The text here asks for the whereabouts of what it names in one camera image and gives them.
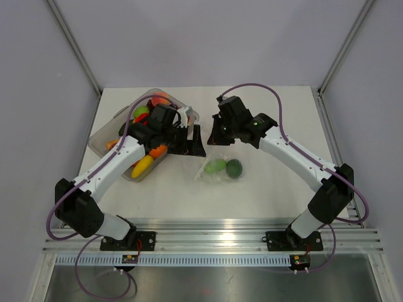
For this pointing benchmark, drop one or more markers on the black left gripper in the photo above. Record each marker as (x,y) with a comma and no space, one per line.
(189,147)

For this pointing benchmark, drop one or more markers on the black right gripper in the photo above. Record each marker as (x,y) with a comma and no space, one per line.
(216,138)

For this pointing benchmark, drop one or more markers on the light green toy starfruit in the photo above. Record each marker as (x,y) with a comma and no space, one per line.
(214,166)

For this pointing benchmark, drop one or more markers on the dark green toy avocado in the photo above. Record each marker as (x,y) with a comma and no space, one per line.
(234,168)

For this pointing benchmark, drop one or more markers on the clear zip top bag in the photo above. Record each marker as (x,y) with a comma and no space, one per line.
(219,177)

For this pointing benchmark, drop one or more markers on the yellow toy mango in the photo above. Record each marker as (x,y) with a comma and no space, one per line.
(141,166)

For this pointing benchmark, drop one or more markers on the orange toy orange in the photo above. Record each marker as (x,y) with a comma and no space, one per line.
(157,152)

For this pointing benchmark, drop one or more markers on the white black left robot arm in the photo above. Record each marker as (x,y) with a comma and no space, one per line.
(76,201)

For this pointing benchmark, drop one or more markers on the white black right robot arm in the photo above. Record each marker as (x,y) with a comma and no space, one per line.
(330,183)

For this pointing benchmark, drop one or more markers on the clear plastic food tray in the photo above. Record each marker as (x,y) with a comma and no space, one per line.
(110,131)

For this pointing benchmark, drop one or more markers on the red toy chili pepper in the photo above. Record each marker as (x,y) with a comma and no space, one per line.
(141,118)

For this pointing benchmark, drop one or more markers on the toy peach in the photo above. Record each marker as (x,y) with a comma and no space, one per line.
(160,98)

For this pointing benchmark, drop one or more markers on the green toy apple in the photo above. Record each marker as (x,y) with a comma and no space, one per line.
(140,110)

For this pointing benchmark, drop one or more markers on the green toy lime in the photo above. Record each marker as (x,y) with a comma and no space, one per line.
(123,127)

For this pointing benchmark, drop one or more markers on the toy raw meat slab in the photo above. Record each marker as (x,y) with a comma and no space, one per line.
(111,144)

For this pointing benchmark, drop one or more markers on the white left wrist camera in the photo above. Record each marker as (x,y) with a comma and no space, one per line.
(184,117)

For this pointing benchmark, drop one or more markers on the aluminium rail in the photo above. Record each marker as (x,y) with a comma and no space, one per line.
(243,236)

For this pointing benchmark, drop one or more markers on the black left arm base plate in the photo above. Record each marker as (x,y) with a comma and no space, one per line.
(135,241)

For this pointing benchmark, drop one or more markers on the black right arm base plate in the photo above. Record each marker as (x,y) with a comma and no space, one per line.
(282,241)

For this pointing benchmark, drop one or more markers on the white slotted cable duct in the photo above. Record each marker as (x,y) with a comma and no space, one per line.
(154,260)

